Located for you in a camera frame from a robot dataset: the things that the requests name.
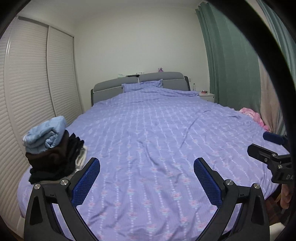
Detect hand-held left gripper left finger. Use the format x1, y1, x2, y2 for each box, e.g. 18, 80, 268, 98
24, 157, 101, 241

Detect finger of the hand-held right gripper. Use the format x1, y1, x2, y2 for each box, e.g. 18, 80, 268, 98
247, 144, 281, 167
263, 132, 285, 145

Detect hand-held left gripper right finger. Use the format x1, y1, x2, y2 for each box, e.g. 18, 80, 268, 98
193, 158, 270, 241

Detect light blue padded pants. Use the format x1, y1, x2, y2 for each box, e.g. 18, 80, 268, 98
22, 116, 67, 154

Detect person's right hand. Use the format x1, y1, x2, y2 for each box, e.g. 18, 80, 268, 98
280, 185, 291, 209

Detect white folded garment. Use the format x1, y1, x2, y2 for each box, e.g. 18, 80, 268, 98
60, 146, 88, 180

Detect pink cloth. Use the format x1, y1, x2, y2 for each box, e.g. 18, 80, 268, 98
239, 107, 270, 131

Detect black folded garment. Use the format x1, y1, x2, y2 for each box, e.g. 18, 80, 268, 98
28, 133, 85, 184

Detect beige curtain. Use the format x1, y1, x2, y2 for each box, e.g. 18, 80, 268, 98
258, 56, 286, 137

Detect brown folded garment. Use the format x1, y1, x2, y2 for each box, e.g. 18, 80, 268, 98
25, 130, 70, 172

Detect white nightstand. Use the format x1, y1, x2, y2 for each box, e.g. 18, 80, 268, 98
199, 93, 215, 103

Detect bed with purple floral duvet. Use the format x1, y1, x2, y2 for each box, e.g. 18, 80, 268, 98
17, 89, 290, 241

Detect purple floral pillow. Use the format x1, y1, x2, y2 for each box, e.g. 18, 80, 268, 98
122, 79, 163, 93

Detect light green curtain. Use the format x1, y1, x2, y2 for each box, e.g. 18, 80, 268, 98
257, 0, 296, 70

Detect white louvred wardrobe door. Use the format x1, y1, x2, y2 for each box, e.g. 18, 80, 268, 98
46, 25, 84, 119
0, 16, 57, 232

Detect grey padded headboard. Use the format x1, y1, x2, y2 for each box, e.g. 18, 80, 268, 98
91, 72, 191, 106

